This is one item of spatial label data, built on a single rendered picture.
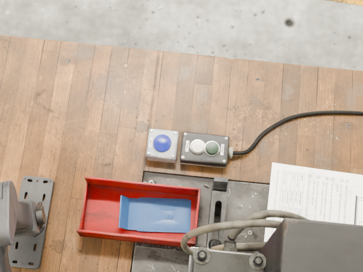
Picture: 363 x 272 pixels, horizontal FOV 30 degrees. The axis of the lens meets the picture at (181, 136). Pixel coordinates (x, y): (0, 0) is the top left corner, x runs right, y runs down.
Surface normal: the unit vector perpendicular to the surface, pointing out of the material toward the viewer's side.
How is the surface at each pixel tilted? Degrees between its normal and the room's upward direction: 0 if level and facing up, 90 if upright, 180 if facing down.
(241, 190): 0
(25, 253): 0
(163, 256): 0
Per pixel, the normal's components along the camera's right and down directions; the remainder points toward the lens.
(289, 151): 0.00, -0.32
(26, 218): 0.98, -0.15
